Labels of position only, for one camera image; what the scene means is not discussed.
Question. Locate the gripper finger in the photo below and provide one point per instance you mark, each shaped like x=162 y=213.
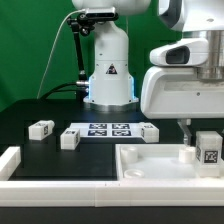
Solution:
x=184 y=125

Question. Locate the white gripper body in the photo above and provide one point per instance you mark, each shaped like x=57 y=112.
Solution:
x=172 y=88

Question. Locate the white square table top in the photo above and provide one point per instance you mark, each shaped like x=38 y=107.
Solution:
x=163 y=162

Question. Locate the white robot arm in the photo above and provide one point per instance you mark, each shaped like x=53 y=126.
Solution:
x=109 y=85

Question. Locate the marker tag sheet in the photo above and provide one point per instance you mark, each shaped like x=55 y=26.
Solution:
x=110 y=130

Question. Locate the white U-shaped fence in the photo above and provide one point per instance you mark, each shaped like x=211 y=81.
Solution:
x=137 y=192

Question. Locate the camera on mount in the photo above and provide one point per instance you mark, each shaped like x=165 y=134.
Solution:
x=101 y=13

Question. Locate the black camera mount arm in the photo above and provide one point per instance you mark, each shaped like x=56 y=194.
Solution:
x=80 y=26

